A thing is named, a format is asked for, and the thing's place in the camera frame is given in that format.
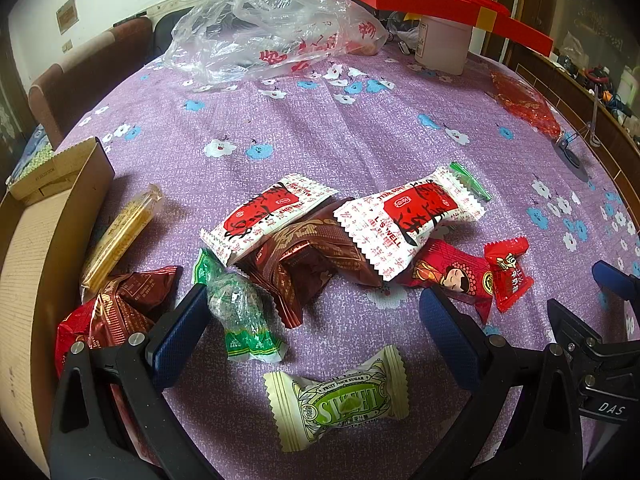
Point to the red cartoon face snack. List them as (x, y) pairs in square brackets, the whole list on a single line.
[(462, 276)]

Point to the black leather sofa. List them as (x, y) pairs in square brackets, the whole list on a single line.
[(161, 38)]

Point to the sweet green white candy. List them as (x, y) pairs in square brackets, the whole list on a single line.
[(304, 409)]

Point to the white red snack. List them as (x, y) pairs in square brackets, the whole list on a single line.
[(252, 223), (389, 228)]

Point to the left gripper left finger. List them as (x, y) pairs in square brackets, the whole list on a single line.
[(88, 437)]

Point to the red brown foil snack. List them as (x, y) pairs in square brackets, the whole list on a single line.
[(126, 304)]

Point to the yellow biscuit clear pack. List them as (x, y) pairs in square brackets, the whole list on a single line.
[(117, 238)]

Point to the clear plastic bag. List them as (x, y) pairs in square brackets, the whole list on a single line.
[(223, 41)]

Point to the clothes pile on chair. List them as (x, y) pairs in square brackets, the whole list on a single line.
[(37, 150)]

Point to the green clear candy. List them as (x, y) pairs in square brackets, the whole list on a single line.
[(237, 306)]

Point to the red foil bag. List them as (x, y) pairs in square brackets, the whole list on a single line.
[(525, 102)]

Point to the brown armchair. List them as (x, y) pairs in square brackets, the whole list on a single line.
[(71, 87)]

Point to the small red candy packet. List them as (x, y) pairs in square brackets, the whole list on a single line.
[(510, 280)]

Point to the purple floral tablecloth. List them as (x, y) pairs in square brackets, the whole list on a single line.
[(359, 125)]

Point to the dark brown foil snack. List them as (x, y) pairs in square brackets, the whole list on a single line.
[(297, 262)]

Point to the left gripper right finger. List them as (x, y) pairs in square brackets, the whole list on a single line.
[(544, 437)]

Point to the green ended pastry pack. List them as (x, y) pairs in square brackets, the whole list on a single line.
[(469, 181)]

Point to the white cylindrical container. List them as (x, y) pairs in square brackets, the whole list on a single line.
[(443, 45)]

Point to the cardboard tray box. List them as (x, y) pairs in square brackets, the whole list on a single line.
[(46, 222)]

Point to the red gift box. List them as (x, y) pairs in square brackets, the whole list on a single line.
[(488, 15)]

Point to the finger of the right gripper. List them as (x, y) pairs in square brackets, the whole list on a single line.
[(626, 286), (572, 334)]

